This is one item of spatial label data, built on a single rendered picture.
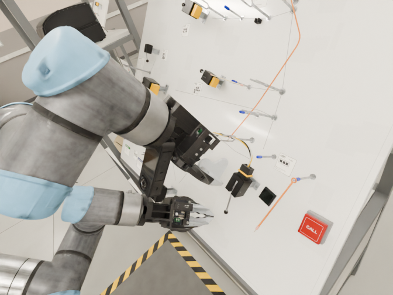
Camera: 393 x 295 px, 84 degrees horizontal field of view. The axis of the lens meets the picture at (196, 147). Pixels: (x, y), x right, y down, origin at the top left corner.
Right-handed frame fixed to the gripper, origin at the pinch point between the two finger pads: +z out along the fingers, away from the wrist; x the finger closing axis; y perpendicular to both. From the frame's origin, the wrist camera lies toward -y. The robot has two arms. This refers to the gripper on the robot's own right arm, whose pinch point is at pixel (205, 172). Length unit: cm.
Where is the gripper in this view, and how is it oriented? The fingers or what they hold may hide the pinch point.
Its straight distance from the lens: 48.7
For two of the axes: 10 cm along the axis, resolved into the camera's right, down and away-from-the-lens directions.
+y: 6.6, -7.4, -0.8
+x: -5.5, -5.6, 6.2
